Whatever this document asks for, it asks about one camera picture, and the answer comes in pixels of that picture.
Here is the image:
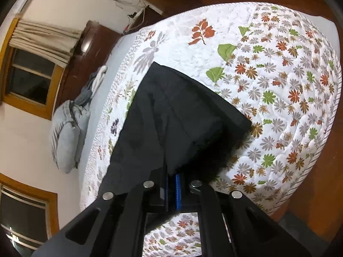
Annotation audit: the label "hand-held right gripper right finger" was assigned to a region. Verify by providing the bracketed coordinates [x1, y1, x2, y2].
[174, 173, 313, 257]

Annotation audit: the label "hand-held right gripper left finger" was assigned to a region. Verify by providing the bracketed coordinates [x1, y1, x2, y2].
[31, 166, 174, 257]

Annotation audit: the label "black pants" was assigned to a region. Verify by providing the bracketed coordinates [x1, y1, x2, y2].
[100, 61, 252, 193]

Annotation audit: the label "grey pillow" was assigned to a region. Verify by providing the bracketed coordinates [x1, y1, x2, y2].
[72, 104, 92, 170]

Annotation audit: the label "folded grey duvet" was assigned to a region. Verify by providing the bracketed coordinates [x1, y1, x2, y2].
[50, 100, 81, 173]

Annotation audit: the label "bed with grey sheet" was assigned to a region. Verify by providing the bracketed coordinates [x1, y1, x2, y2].
[76, 29, 142, 212]

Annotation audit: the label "dark grey blanket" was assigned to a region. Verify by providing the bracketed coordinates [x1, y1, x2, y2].
[74, 71, 100, 108]

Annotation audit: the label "white fleece blanket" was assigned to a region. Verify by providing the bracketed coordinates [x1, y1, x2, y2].
[91, 66, 108, 97]

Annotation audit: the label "floral quilted bedspread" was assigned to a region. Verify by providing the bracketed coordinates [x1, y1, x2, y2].
[79, 1, 342, 257]

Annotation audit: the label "dark wooden headboard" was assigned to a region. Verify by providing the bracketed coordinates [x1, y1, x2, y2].
[55, 20, 122, 110]

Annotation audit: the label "wooden framed window with curtain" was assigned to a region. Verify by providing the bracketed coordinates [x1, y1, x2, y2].
[1, 19, 65, 120]

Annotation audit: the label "wooden nightstand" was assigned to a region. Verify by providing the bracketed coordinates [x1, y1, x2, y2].
[126, 5, 164, 34]

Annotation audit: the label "beige curtain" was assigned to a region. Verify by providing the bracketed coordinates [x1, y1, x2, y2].
[9, 19, 83, 68]

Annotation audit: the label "hanging wall cables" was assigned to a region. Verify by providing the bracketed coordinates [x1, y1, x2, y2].
[59, 0, 150, 33]

